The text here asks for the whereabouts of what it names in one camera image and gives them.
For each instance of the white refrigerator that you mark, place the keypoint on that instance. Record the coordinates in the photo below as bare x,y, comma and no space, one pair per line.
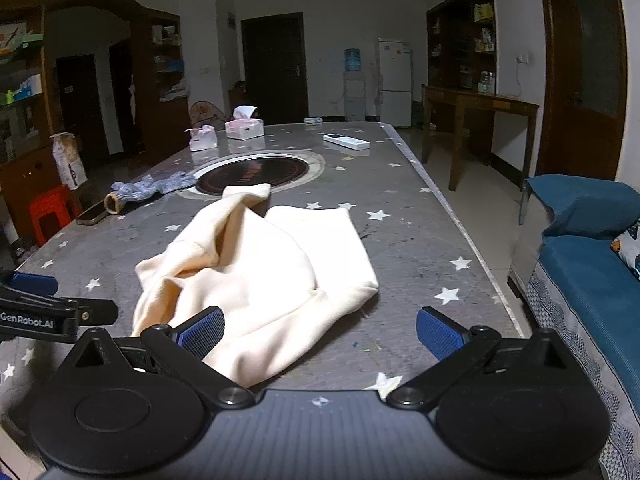
395,82

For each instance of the white teal carton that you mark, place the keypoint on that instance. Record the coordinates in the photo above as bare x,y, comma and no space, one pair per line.
31,85

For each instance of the red plastic stool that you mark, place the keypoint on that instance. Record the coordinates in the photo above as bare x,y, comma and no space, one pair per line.
50,205

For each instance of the brown wooden desk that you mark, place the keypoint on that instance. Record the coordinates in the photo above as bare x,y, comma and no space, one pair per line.
480,102

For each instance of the dark wooden door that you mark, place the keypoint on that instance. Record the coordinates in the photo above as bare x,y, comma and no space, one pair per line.
272,67

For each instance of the dark wooden display cabinet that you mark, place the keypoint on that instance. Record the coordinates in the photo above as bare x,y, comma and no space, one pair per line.
457,25

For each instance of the brown glazed door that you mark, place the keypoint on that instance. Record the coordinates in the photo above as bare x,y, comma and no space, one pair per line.
565,110

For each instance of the white paper bag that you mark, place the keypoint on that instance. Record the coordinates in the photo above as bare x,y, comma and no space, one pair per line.
67,160

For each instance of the white wall socket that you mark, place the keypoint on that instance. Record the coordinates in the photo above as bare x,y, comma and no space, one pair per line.
524,58

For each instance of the patterned pillow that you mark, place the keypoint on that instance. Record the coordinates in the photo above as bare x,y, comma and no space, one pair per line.
629,247

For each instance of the white remote control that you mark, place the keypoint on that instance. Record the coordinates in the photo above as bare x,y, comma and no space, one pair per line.
346,141

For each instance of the blue water bottle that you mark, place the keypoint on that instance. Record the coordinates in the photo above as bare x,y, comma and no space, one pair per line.
352,60

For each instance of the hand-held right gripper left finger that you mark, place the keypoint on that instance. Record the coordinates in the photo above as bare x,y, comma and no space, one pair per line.
202,334

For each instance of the cream sweatshirt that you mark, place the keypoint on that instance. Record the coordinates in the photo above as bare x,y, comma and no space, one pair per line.
260,280

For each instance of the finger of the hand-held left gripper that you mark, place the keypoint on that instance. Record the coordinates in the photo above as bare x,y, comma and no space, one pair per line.
97,312
32,284

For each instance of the black smartphone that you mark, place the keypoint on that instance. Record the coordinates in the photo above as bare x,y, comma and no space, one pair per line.
90,217

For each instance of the arched wooden shelf unit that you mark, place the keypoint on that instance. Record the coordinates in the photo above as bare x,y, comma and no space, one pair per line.
150,125

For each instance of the white water dispenser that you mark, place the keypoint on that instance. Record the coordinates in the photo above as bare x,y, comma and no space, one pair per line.
354,97

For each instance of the round black built-in hotplate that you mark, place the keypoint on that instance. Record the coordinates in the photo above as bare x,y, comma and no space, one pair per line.
260,172

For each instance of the pink white tissue box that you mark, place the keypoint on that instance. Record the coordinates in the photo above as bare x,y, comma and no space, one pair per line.
245,127

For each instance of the small pale packet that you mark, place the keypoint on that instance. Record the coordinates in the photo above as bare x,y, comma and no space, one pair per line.
313,120

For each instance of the blue sofa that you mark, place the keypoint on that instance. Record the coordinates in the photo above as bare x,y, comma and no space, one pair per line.
580,270

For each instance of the small white tissue pack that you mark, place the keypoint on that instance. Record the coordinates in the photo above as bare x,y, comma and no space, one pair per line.
202,139

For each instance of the grey star-print tablecloth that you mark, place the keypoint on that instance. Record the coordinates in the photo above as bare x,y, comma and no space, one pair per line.
410,220

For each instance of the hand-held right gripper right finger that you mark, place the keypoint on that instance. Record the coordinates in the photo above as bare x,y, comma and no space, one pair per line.
440,334

